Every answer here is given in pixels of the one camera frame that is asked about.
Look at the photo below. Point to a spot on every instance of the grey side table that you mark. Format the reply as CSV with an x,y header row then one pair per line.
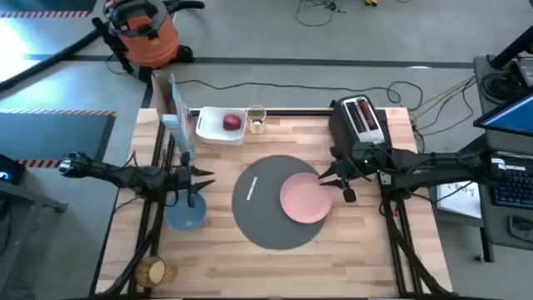
x,y
25,196

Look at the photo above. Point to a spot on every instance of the red apple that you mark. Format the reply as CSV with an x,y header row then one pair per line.
x,y
232,122

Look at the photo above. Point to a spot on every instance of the black aluminium table frame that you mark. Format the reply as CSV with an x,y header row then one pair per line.
x,y
291,111

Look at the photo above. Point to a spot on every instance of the dark desk gadget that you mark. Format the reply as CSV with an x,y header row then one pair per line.
x,y
522,229

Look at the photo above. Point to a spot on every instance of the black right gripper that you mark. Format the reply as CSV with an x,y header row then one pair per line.
x,y
352,166

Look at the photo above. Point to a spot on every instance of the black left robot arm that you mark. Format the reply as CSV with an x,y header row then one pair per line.
x,y
104,168

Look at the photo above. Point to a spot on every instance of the pink plate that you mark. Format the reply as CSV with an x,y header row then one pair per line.
x,y
306,198

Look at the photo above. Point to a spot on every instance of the backlit black keyboard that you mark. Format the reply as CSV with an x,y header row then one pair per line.
x,y
516,189

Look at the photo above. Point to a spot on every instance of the black two-slot toaster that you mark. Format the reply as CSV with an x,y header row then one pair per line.
x,y
341,125

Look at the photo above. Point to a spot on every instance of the blue bowl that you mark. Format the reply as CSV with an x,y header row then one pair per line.
x,y
183,216

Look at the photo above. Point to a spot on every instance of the black device with blue light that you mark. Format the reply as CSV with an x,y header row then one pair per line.
x,y
10,171

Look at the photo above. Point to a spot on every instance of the blue-screen monitor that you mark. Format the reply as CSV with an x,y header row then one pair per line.
x,y
512,116

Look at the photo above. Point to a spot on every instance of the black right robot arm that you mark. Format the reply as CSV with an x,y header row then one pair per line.
x,y
437,166

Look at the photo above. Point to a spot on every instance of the dark floor mat striped edge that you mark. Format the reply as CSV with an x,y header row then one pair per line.
x,y
50,133

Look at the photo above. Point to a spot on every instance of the orange shop vacuum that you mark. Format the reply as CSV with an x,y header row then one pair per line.
x,y
152,41

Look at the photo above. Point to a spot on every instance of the blue cinnamon cereal box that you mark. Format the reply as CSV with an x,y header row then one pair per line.
x,y
181,125

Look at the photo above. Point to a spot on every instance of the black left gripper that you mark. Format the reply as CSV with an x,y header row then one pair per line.
x,y
180,180

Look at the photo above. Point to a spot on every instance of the small yellow floor object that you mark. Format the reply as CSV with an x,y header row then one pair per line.
x,y
371,2

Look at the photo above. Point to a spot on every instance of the grey computer desk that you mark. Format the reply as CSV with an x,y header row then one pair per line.
x,y
495,229

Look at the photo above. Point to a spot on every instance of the white label strip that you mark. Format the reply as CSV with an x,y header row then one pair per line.
x,y
252,188

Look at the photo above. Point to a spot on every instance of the white plastic bin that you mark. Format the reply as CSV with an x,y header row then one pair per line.
x,y
212,125

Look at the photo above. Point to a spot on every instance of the grey round woven placemat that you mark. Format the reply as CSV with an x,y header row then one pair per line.
x,y
266,225

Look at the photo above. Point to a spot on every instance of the white paper with writing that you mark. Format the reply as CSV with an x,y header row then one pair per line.
x,y
458,204

